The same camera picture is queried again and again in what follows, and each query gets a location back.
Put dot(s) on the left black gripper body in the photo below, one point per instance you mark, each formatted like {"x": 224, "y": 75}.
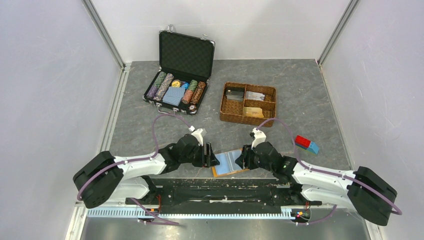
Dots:
{"x": 199, "y": 159}

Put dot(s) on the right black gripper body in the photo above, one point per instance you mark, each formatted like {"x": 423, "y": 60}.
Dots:
{"x": 255, "y": 162}

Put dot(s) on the orange card holder wallet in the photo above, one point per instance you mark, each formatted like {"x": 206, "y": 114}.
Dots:
{"x": 227, "y": 163}

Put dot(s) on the white VIP card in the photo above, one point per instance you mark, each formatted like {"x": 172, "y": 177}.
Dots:
{"x": 251, "y": 93}

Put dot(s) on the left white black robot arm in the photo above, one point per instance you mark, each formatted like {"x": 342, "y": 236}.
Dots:
{"x": 107, "y": 177}

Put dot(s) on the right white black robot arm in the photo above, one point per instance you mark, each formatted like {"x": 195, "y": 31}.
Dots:
{"x": 362, "y": 190}

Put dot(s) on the tan card in basket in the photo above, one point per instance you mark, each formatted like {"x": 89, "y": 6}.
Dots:
{"x": 255, "y": 112}

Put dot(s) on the white card in basket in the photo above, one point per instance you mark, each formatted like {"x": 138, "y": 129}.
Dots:
{"x": 256, "y": 98}

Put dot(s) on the blue playing card deck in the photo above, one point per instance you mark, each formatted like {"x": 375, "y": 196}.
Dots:
{"x": 173, "y": 95}

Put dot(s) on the black card deck box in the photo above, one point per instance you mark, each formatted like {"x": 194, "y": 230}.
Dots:
{"x": 235, "y": 93}

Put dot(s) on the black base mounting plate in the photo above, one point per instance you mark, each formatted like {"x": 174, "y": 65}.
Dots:
{"x": 222, "y": 196}

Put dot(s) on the red blue toy block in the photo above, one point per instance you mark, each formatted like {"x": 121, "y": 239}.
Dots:
{"x": 306, "y": 144}

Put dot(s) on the woven brown basket tray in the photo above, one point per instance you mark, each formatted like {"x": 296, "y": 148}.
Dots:
{"x": 233, "y": 111}

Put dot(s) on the green orange chip stack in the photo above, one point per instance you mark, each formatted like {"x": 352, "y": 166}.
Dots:
{"x": 189, "y": 92}

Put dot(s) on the brown black chip stack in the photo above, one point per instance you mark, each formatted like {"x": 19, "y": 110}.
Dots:
{"x": 198, "y": 93}

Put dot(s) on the yellow blue loose chips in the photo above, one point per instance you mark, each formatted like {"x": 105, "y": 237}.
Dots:
{"x": 180, "y": 84}

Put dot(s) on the pink grey chip stack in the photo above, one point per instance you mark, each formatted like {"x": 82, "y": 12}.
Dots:
{"x": 163, "y": 87}

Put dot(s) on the purple green chip stack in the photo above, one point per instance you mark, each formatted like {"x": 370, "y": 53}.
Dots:
{"x": 156, "y": 84}

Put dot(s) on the black poker chip case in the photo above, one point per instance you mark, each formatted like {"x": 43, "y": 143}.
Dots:
{"x": 187, "y": 58}

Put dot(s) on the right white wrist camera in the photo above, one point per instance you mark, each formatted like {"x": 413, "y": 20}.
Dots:
{"x": 258, "y": 137}

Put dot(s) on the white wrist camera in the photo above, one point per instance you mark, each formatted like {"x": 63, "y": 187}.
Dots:
{"x": 258, "y": 137}
{"x": 199, "y": 134}

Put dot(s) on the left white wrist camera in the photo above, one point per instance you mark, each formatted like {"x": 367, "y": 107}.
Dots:
{"x": 199, "y": 134}

